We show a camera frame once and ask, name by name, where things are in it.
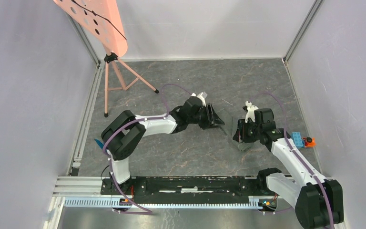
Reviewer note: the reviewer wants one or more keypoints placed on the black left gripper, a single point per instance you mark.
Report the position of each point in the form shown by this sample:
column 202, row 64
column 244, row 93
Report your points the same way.
column 212, row 120

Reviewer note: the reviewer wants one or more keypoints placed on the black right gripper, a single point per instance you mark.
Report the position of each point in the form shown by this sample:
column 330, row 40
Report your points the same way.
column 246, row 139

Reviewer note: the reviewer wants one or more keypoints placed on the grey cloth napkin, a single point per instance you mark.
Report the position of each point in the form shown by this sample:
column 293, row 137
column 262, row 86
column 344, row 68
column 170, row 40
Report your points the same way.
column 229, row 128

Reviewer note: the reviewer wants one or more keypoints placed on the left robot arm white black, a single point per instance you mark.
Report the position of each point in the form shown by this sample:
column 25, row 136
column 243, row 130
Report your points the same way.
column 120, row 138

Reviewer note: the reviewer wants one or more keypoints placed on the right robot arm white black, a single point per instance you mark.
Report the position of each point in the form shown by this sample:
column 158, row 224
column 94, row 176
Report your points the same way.
column 317, row 200

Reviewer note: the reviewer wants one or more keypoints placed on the blue toy brick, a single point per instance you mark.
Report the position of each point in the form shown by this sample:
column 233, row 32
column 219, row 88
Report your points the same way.
column 297, row 139

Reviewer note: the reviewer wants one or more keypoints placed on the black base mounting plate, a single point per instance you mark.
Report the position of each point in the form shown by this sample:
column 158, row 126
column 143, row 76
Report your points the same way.
column 196, row 190

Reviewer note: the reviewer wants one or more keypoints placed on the orange toy piece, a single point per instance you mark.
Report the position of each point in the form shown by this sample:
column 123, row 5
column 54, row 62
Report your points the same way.
column 309, row 142

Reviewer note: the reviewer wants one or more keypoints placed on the pink music stand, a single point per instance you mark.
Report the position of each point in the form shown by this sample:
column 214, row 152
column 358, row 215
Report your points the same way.
column 102, row 19

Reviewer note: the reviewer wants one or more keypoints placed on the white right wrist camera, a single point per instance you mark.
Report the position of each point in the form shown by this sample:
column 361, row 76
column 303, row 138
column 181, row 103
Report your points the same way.
column 250, row 109

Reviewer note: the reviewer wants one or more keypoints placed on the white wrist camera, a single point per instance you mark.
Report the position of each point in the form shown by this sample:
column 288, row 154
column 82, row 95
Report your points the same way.
column 202, row 96
column 250, row 109

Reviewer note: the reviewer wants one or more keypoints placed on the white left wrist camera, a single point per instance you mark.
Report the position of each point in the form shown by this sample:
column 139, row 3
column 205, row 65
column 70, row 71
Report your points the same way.
column 202, row 96

